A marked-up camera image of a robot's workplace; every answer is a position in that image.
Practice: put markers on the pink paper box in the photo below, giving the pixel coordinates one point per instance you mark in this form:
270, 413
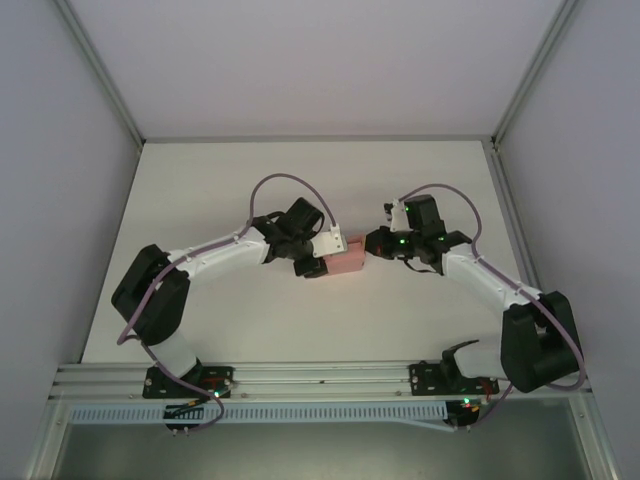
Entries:
347, 257

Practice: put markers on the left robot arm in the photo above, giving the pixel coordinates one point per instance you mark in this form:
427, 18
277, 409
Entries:
150, 305

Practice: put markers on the black connector board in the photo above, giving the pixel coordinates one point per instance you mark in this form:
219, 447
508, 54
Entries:
175, 417
462, 417

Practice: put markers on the grey metal sheet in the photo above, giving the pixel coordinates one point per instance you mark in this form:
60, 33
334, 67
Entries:
320, 455

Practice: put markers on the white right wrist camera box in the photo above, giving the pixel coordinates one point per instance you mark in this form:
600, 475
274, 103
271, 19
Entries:
397, 216

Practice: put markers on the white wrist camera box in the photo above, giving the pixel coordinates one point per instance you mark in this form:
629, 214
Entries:
397, 216
331, 242

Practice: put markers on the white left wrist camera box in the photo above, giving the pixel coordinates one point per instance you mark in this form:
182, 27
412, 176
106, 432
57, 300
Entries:
331, 242

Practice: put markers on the aluminium frame crossbar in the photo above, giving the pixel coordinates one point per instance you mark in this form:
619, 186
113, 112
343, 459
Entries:
320, 138

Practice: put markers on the aluminium mounting rail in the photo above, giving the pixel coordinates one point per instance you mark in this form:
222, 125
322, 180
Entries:
320, 375

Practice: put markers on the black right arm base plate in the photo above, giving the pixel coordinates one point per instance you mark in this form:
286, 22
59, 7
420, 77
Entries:
425, 380

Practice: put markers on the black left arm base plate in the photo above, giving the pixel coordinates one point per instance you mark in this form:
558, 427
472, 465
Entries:
220, 382

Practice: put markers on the aluminium frame post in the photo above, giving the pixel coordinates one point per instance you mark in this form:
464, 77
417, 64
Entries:
535, 70
100, 70

